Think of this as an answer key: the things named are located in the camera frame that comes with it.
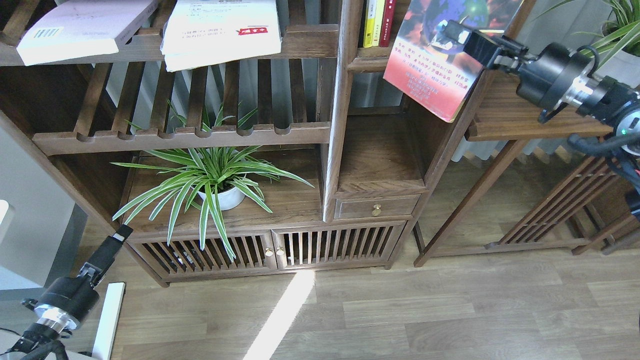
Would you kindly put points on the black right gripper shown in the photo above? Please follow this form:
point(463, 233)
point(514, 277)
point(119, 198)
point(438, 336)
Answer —
point(552, 80)

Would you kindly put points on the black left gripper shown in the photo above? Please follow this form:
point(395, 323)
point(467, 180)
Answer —
point(65, 305)

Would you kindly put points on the red book with globe cover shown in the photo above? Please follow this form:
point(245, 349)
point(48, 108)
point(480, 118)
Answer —
point(436, 72)

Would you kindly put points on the white book with barcode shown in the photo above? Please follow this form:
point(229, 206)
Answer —
point(83, 28)

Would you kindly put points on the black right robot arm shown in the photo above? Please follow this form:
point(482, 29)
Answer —
point(621, 147)

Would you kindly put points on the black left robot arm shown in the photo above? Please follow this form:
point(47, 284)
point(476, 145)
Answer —
point(37, 346)

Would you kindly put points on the spider plant on shelf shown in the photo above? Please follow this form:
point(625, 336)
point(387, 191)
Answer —
point(198, 178)

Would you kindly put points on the white plant pot on shelf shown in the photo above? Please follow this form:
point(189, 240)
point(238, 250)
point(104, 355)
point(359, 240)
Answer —
point(227, 199)

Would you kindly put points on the dark wooden side shelf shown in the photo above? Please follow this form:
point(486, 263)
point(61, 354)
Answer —
point(502, 116)

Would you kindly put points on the dark red book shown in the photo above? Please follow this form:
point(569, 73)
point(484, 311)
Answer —
point(387, 23)

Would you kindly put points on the light yellow book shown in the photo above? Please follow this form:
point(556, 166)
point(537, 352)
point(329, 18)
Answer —
point(378, 22)

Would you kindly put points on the white table leg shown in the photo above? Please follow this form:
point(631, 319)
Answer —
point(105, 335)

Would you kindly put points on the spider plant at right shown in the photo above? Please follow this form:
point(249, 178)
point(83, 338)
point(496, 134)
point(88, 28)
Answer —
point(620, 12)

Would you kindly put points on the white plant pot at right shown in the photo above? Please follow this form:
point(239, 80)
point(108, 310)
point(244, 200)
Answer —
point(616, 59)

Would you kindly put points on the dark wooden bookshelf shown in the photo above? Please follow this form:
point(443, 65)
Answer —
point(76, 118)

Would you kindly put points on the white book red label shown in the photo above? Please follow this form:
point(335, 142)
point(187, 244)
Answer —
point(201, 33)

